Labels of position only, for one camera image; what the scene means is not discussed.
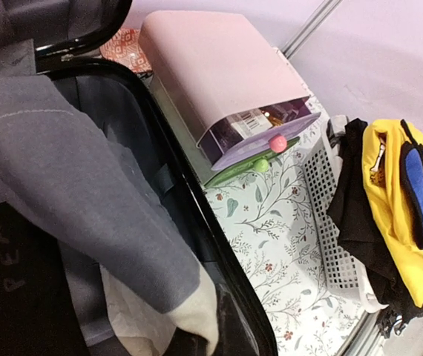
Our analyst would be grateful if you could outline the white plastic basket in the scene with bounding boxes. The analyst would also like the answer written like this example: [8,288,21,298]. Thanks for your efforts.
[271,44,387,314]

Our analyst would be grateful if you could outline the yellow cloth item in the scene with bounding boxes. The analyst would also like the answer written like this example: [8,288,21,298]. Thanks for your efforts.
[361,119,423,307]

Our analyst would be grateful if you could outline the yellow Pikachu suitcase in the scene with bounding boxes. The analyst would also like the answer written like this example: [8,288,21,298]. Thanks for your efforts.
[0,1,278,355]

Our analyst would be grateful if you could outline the pink purple drawer box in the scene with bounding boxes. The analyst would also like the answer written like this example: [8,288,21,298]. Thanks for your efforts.
[139,10,318,171]

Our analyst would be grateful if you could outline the green drawer box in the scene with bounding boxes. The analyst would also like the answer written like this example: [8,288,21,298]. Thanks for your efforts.
[203,136,300,188]

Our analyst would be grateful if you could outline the beige cloth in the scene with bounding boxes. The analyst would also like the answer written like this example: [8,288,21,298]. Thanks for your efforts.
[100,267,220,355]

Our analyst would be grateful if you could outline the white barcode box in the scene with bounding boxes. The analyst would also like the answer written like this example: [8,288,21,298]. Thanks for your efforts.
[227,109,272,139]

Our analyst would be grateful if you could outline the grey fabric pouch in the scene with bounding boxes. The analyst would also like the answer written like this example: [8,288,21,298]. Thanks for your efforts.
[0,76,200,314]

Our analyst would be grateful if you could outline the blue fabric pouch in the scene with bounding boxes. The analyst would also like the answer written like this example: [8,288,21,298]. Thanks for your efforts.
[399,120,423,250]

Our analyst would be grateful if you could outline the floral table mat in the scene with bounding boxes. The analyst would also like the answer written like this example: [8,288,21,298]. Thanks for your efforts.
[206,123,364,355]

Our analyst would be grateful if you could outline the black blue graphic shirt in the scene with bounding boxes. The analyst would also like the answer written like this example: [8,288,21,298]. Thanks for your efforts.
[0,203,89,355]

